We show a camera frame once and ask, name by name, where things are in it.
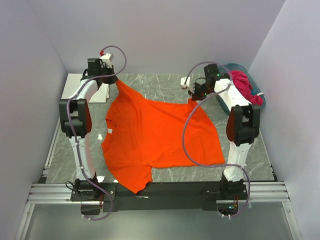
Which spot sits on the orange t-shirt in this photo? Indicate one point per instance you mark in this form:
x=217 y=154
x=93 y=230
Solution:
x=144 y=134

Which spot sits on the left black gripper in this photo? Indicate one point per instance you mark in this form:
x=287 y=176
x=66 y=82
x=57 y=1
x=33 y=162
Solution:
x=112 y=79

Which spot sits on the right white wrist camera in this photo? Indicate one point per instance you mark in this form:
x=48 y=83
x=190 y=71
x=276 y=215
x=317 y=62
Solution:
x=185 y=83

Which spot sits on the folded white t-shirt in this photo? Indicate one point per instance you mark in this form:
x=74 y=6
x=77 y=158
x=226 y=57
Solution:
x=72 y=84

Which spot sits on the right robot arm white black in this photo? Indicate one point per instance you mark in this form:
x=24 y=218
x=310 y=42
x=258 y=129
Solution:
x=243 y=125

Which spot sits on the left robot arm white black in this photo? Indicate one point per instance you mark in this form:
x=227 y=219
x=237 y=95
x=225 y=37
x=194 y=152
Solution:
x=76 y=123

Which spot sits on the aluminium frame rails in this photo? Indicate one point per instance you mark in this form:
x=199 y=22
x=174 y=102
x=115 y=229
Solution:
x=49 y=213

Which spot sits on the black base crossbar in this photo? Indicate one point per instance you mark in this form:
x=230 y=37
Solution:
x=204 y=195

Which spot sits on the magenta t-shirt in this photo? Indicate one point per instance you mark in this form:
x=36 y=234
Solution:
x=241 y=82

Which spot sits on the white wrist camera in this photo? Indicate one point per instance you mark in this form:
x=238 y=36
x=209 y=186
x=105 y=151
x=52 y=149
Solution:
x=185 y=83
x=106 y=59

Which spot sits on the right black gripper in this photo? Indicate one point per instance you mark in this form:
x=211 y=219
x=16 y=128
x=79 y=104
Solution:
x=194 y=93

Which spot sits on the teal plastic laundry basket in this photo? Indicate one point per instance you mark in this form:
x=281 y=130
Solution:
x=255 y=89

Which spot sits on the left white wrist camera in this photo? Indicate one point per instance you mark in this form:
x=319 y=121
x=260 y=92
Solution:
x=106 y=59

